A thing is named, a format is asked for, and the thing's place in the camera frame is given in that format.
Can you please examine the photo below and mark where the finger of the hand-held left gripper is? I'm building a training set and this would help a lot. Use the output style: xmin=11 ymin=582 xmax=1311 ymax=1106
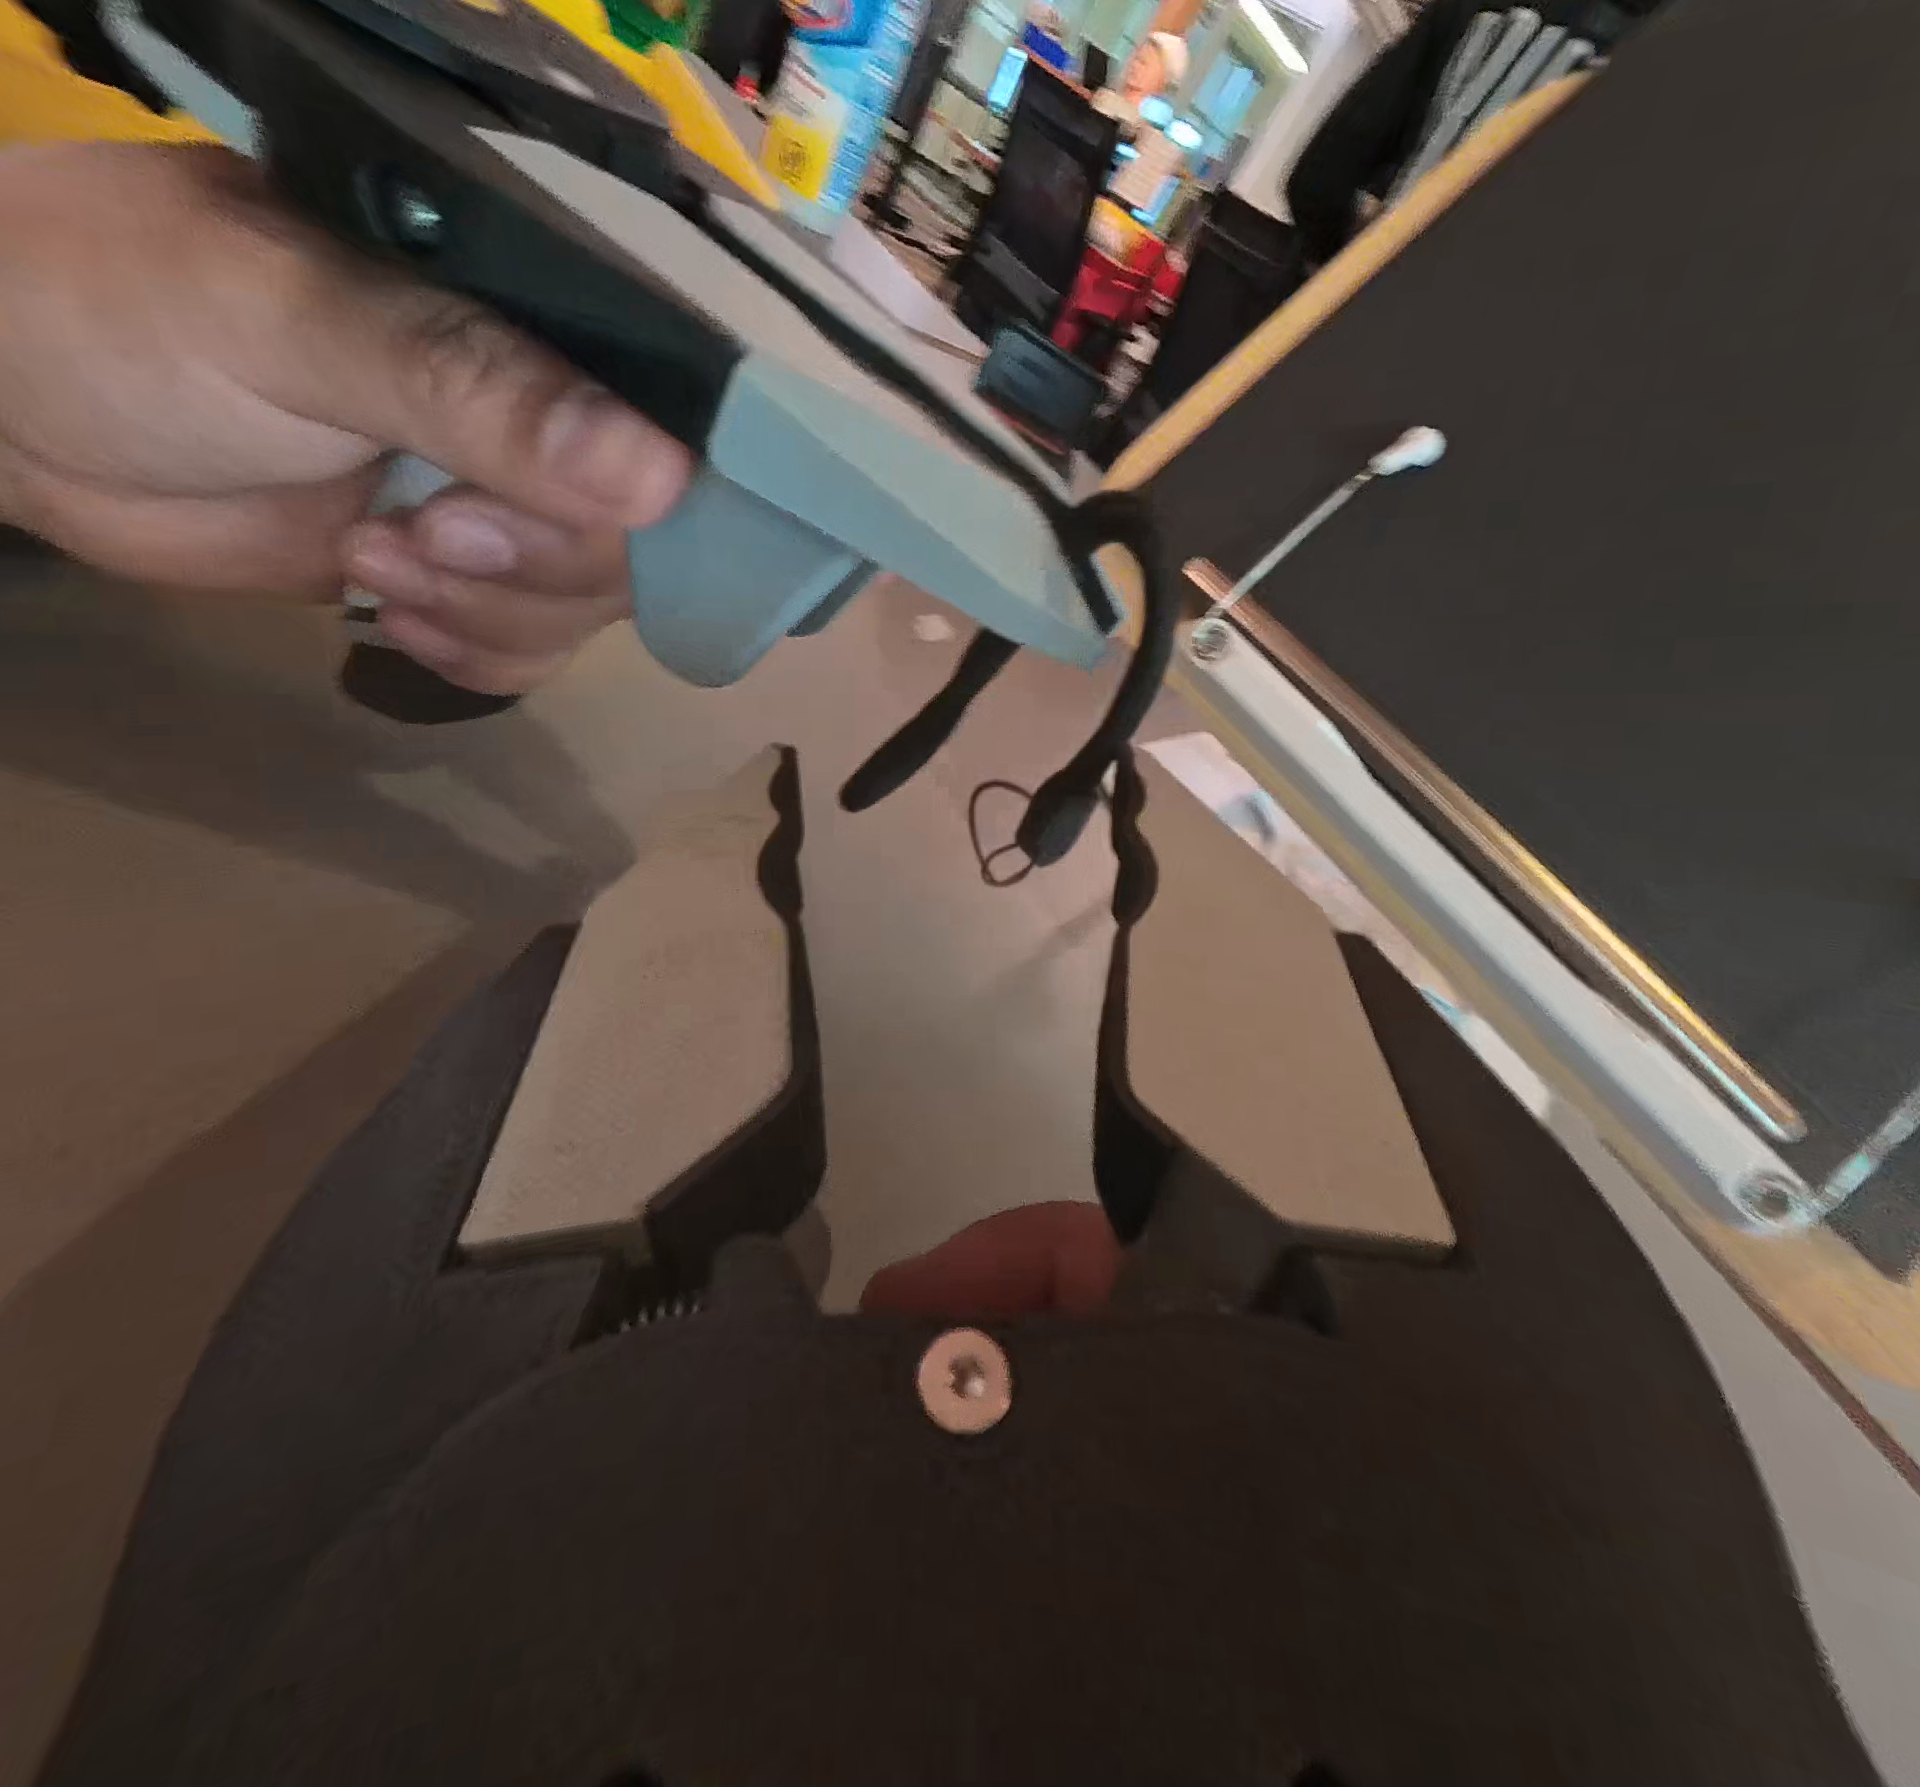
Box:
xmin=626 ymin=355 xmax=1125 ymax=690
xmin=469 ymin=124 xmax=1086 ymax=530

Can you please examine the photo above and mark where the person's black printed clothing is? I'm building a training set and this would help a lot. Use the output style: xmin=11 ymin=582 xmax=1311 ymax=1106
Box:
xmin=1287 ymin=0 xmax=1614 ymax=268

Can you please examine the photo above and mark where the person's right hand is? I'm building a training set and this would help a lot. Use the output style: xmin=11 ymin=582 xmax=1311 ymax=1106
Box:
xmin=862 ymin=1200 xmax=1125 ymax=1318

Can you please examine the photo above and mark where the black wrist strap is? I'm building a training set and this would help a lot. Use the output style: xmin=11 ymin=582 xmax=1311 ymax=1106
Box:
xmin=842 ymin=490 xmax=1181 ymax=890

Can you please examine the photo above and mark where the white wipes canister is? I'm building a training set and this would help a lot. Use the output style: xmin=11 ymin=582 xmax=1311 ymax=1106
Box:
xmin=762 ymin=0 xmax=929 ymax=236

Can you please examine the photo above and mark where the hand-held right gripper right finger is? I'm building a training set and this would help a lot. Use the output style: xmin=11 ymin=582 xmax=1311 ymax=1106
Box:
xmin=1093 ymin=749 xmax=1456 ymax=1254

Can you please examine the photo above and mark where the yellow storage bin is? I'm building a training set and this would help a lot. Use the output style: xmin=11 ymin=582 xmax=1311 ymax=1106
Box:
xmin=0 ymin=0 xmax=786 ymax=217

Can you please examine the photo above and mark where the red storage bin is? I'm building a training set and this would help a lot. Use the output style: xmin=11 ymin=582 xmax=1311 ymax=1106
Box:
xmin=1049 ymin=204 xmax=1189 ymax=356

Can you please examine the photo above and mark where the dark zip case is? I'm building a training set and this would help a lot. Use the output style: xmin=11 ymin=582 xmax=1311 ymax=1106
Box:
xmin=976 ymin=323 xmax=1112 ymax=448

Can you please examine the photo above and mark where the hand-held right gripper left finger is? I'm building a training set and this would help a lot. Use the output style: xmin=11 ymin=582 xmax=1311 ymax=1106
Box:
xmin=456 ymin=743 xmax=831 ymax=1269

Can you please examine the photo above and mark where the person's left hand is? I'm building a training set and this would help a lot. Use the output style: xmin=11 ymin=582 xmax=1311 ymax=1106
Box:
xmin=0 ymin=143 xmax=697 ymax=696

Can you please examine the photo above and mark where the black cabinet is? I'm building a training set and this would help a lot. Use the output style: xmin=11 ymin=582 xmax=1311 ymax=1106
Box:
xmin=961 ymin=59 xmax=1128 ymax=333

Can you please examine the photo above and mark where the black board with wooden rim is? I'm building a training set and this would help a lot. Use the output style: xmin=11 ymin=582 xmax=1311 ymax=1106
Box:
xmin=1103 ymin=0 xmax=1920 ymax=1390

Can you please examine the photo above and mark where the wire page holder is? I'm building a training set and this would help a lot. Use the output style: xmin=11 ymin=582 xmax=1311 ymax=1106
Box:
xmin=1741 ymin=1087 xmax=1920 ymax=1226
xmin=1200 ymin=426 xmax=1450 ymax=665

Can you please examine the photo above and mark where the printed paper sheet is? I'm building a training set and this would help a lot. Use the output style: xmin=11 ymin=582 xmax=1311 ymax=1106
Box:
xmin=825 ymin=217 xmax=983 ymax=356

